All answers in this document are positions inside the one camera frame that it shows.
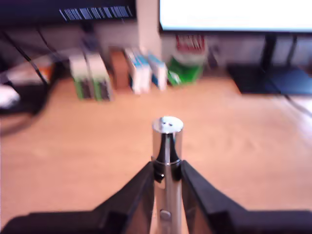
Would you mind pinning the Cuticura pump bottle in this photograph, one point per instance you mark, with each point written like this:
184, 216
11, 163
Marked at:
89, 44

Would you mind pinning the metallic silver laser pointer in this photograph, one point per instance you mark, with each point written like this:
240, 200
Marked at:
167, 143

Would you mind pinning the brown cardboard box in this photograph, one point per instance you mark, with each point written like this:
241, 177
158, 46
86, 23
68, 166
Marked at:
120, 70

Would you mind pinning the white soft object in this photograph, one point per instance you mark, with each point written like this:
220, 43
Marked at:
8, 96

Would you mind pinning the black monitor with dark screen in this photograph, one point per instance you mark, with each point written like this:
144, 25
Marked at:
48, 9

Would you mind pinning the black monitor with white screen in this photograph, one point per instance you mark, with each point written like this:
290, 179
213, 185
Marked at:
231, 14

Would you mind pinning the green white Jenkki gum bag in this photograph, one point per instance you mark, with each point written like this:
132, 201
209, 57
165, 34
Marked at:
186, 68

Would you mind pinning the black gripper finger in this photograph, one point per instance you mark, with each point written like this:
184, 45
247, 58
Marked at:
131, 204
209, 204

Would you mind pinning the orange and white box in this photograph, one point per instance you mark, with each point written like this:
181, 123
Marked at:
44, 73

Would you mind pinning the camouflage patterned pouch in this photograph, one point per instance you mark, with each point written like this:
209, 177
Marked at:
212, 56

